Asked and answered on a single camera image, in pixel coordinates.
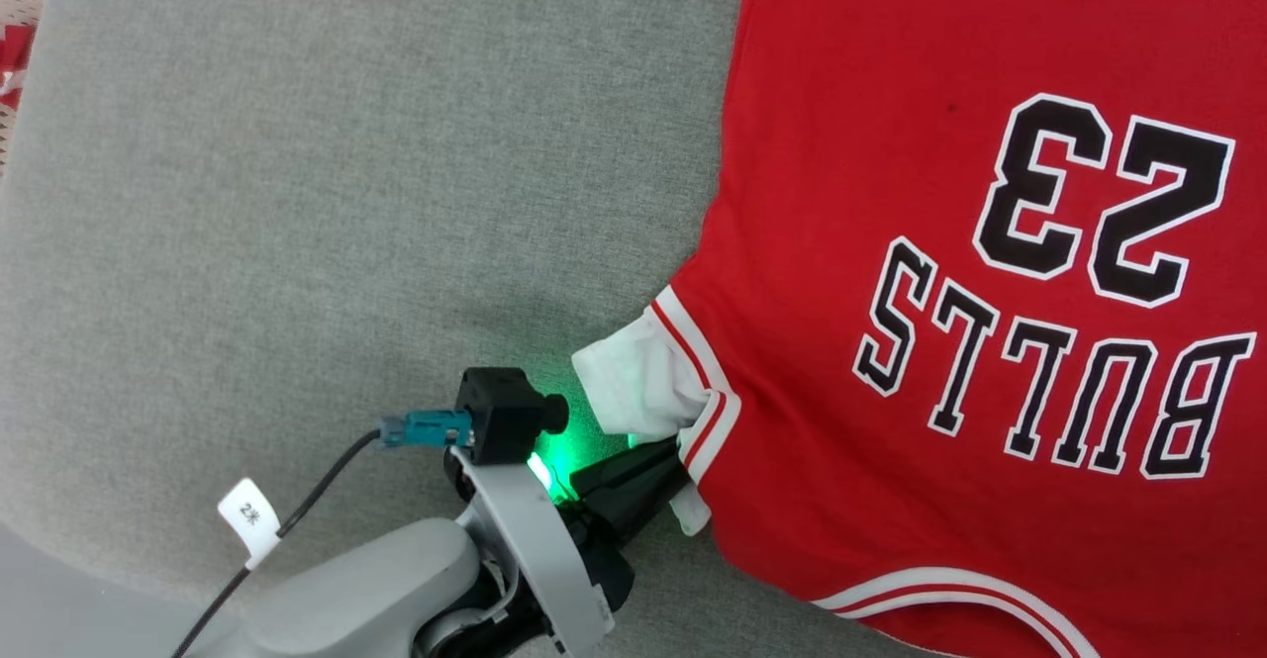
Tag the red white mesh garment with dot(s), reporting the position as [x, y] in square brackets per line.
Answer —
[15, 54]

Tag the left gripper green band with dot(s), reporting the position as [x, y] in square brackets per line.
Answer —
[539, 539]

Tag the red basketball jersey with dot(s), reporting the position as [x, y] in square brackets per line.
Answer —
[841, 143]

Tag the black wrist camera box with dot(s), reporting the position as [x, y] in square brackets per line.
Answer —
[505, 416]

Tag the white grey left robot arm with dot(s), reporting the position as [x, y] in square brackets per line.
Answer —
[366, 589]

